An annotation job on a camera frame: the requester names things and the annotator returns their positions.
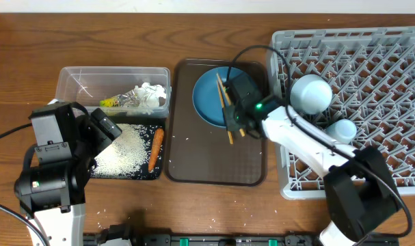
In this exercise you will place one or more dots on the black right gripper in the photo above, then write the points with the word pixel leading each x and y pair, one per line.
pixel 230 124

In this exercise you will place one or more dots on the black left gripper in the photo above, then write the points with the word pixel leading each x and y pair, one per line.
pixel 101 137

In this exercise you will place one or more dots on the dark blue plate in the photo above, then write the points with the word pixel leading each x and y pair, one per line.
pixel 205 95

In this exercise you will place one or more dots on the white rice heap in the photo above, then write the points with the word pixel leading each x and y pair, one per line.
pixel 128 156

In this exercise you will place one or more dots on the light blue bowl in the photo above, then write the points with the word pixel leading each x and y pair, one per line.
pixel 310 94

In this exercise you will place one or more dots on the white tissue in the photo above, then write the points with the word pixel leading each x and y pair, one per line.
pixel 147 97

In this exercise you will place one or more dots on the orange carrot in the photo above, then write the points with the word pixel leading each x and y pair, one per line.
pixel 155 148

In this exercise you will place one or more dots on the light blue cup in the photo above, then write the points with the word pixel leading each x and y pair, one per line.
pixel 343 131

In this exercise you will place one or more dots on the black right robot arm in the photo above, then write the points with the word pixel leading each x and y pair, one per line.
pixel 359 190

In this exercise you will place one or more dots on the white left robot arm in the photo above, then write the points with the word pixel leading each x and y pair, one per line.
pixel 51 186

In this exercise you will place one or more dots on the grey dishwasher rack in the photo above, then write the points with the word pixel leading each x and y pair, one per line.
pixel 372 75

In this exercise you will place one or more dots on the brown serving tray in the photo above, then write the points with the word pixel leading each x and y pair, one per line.
pixel 199 152

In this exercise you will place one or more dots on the black plastic tray bin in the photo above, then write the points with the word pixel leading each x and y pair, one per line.
pixel 157 170

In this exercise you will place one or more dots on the clear plastic bin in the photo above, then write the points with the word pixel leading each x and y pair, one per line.
pixel 88 85

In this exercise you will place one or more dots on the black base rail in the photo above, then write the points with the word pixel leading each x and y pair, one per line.
pixel 124 235

